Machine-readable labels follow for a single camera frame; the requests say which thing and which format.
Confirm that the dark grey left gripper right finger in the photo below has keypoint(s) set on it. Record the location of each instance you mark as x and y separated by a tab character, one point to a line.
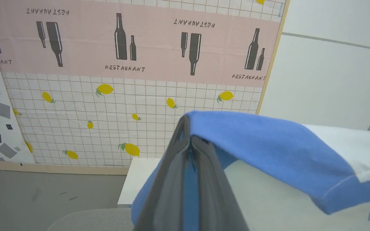
214	195

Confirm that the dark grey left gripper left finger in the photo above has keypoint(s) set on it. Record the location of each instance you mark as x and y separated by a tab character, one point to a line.
169	195

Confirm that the blue and white t-shirt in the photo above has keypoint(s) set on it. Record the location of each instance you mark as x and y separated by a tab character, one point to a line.
284	147

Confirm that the small white box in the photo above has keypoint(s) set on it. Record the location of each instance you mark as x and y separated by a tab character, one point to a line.
138	179

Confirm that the lemon print backdrop panel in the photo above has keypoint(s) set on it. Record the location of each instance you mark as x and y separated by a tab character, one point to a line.
140	96

